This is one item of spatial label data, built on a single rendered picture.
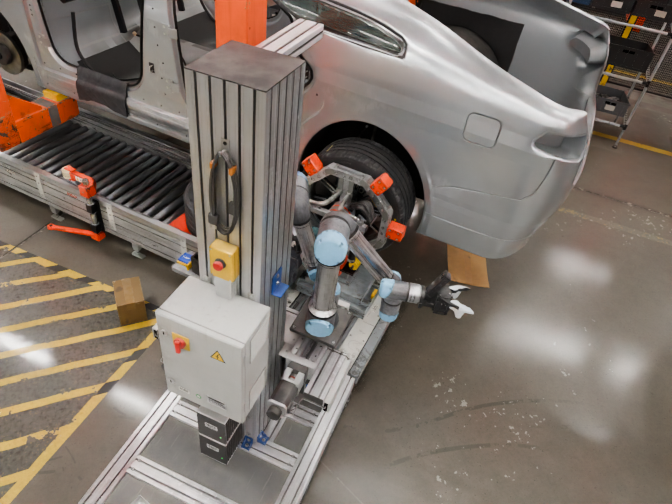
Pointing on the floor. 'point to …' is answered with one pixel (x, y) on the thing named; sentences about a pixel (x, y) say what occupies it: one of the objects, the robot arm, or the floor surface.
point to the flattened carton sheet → (467, 267)
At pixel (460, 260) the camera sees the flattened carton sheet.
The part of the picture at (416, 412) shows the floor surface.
